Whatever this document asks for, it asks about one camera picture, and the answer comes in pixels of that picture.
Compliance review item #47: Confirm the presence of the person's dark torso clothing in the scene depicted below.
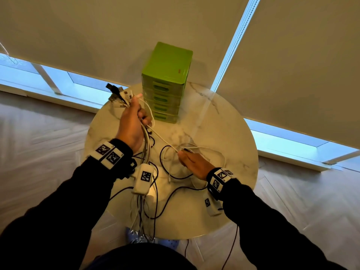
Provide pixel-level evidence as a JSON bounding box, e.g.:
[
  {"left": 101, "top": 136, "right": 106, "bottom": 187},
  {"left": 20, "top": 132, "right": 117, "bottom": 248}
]
[{"left": 84, "top": 243, "right": 197, "bottom": 270}]

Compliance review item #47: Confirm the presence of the person's left hand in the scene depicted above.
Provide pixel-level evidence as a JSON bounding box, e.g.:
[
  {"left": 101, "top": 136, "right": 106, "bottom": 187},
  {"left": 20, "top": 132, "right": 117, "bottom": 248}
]
[{"left": 116, "top": 93, "right": 153, "bottom": 155}]

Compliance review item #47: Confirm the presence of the green plastic drawer unit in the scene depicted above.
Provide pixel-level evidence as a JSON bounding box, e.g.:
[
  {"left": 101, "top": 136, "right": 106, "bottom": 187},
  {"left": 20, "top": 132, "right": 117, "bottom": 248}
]
[{"left": 141, "top": 42, "right": 194, "bottom": 124}]

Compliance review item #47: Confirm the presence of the person's right forearm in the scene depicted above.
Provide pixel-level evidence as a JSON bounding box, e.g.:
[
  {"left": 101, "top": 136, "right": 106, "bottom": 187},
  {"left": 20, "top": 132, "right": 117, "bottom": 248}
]
[{"left": 208, "top": 177, "right": 349, "bottom": 270}]

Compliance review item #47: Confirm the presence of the black charging cable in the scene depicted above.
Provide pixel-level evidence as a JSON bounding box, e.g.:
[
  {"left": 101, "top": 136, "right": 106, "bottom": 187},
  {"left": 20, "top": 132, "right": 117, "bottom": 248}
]
[{"left": 159, "top": 145, "right": 198, "bottom": 180}]

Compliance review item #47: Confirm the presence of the person's left forearm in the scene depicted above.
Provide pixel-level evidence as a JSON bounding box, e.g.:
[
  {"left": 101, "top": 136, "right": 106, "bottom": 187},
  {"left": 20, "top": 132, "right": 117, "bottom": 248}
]
[{"left": 0, "top": 139, "right": 134, "bottom": 270}]

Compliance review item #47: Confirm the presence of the thin black camera cable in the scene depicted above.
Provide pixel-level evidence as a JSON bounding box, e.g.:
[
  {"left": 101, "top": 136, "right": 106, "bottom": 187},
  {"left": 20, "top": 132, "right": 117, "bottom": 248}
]
[{"left": 222, "top": 225, "right": 239, "bottom": 270}]

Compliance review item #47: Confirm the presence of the white charging cable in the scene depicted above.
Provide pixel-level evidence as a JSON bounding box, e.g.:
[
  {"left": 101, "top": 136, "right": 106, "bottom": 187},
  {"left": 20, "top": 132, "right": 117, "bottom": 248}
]
[{"left": 139, "top": 98, "right": 187, "bottom": 153}]

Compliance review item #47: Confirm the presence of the tangled white cable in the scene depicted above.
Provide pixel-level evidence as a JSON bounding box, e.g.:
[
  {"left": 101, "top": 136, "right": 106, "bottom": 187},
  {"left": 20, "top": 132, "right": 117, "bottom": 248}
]
[{"left": 163, "top": 143, "right": 226, "bottom": 183}]

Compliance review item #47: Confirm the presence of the white marker wristband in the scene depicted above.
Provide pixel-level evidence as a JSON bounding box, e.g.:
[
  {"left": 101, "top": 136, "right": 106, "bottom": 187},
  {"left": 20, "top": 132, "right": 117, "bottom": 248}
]
[
  {"left": 90, "top": 141, "right": 124, "bottom": 170},
  {"left": 207, "top": 167, "right": 236, "bottom": 193}
]

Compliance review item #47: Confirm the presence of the person's right hand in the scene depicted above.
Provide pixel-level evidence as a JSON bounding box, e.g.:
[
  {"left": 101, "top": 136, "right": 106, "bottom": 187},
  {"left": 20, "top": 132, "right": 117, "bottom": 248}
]
[{"left": 178, "top": 150, "right": 216, "bottom": 181}]

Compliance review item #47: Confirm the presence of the bundle of charging cables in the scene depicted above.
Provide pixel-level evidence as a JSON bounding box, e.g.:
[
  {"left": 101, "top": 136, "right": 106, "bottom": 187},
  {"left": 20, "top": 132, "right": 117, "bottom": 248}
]
[{"left": 106, "top": 83, "right": 158, "bottom": 243}]

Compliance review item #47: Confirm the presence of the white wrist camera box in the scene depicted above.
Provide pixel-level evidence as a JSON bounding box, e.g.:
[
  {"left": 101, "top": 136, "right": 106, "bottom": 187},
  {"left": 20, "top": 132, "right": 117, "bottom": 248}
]
[
  {"left": 203, "top": 191, "right": 223, "bottom": 216},
  {"left": 132, "top": 163, "right": 154, "bottom": 195}
]

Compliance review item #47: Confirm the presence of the beige roller blind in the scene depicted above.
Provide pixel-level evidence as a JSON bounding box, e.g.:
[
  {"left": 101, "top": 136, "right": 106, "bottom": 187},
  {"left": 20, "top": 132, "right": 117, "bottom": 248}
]
[
  {"left": 217, "top": 0, "right": 360, "bottom": 149},
  {"left": 0, "top": 0, "right": 251, "bottom": 91}
]

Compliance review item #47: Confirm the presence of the person's patterned shoe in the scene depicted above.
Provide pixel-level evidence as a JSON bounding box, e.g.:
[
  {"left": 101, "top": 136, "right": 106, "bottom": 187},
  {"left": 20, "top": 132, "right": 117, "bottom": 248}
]
[{"left": 126, "top": 228, "right": 180, "bottom": 251}]

